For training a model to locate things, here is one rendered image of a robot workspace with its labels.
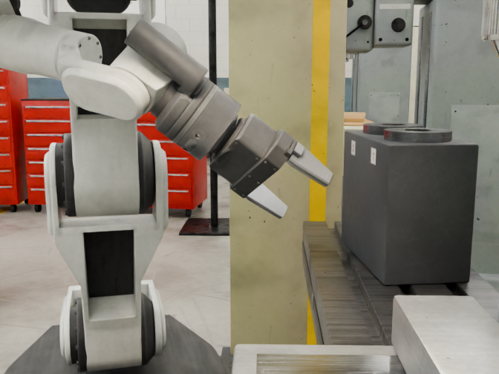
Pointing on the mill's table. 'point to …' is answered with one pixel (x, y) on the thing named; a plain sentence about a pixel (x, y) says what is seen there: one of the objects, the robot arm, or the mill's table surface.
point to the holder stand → (409, 202)
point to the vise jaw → (444, 335)
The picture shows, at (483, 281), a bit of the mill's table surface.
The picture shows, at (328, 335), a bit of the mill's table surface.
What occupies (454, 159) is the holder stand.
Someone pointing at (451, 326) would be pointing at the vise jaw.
